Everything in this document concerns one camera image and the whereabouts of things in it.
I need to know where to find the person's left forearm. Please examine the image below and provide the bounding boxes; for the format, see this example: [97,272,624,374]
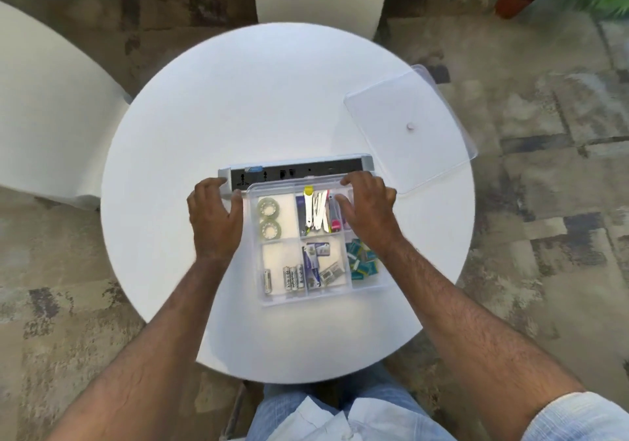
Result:
[47,256,238,441]

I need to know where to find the grey and black power strip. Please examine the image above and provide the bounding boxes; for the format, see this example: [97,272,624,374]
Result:
[218,155,375,197]

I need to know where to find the person's right hand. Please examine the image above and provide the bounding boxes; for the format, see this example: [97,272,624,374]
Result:
[335,171,405,256]

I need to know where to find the blue jeans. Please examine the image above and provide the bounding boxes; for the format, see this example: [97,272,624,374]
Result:
[245,363,444,441]

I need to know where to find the large white curved chair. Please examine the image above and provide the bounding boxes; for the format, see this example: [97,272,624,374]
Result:
[0,1,132,211]

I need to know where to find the pile of teal small packets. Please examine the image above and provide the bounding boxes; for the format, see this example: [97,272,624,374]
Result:
[345,239,380,281]

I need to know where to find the shrink-wrapped battery pack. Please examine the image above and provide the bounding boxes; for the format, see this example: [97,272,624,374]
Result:
[319,262,344,286]

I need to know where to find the blue and white battery pack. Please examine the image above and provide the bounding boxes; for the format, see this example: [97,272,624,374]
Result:
[302,242,331,289]

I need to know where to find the white shirt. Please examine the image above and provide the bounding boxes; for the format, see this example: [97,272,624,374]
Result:
[267,391,629,441]

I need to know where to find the person's right forearm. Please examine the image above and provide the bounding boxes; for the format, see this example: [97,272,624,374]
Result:
[376,237,588,441]

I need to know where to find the clear compartment organizer box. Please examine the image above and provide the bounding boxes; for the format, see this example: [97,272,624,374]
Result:
[244,176,394,308]

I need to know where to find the clear plastic box lid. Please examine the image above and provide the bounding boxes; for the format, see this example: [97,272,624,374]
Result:
[343,64,479,195]

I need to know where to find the person's left hand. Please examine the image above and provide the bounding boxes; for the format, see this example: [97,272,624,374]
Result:
[187,177,244,262]

